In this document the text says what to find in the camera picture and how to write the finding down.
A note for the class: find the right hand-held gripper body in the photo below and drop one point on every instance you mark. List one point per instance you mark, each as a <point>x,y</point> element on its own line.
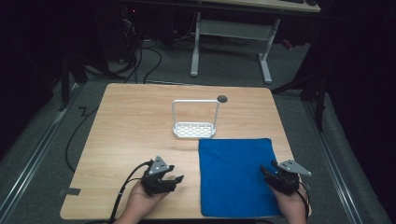
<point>288,182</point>

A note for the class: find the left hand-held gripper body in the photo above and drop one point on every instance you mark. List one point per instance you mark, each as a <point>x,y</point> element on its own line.
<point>155,183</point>

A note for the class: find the blue cloth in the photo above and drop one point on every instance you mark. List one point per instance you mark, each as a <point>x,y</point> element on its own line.
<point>236,177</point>

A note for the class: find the person's left hand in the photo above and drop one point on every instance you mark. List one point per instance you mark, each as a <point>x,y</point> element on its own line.
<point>143,200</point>

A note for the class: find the person's right hand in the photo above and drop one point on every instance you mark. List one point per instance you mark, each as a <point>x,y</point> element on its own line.
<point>292,205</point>

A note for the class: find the white plastic rack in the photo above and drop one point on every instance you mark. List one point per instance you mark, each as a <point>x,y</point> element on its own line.
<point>194,129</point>

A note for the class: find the black metal stand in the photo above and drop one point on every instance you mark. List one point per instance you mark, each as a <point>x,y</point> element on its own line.
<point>66,84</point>
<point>314,93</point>

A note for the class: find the grey tape strip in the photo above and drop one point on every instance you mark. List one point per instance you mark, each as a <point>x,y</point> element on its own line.
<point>71,191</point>

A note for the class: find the small red object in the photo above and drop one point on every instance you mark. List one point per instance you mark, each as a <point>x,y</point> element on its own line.
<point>287,44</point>

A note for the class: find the white-legged wooden desk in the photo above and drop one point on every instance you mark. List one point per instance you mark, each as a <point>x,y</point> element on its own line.
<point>236,29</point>

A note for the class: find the black computer tower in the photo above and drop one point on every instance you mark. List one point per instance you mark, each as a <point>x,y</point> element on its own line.
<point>120,31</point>

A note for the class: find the metal floor rail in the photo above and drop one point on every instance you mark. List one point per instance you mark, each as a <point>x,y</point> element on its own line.
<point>336,168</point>
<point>34,152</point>

